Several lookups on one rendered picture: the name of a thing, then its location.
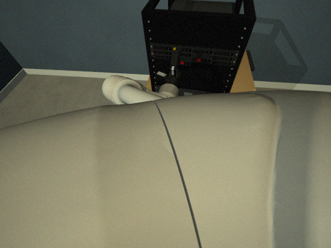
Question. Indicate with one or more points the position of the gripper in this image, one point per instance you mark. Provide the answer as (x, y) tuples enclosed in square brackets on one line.
[(174, 76)]

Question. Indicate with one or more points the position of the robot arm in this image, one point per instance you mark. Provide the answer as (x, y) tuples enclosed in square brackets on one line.
[(224, 170)]

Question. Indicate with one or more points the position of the black metal rack frame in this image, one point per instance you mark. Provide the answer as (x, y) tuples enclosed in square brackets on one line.
[(210, 29)]

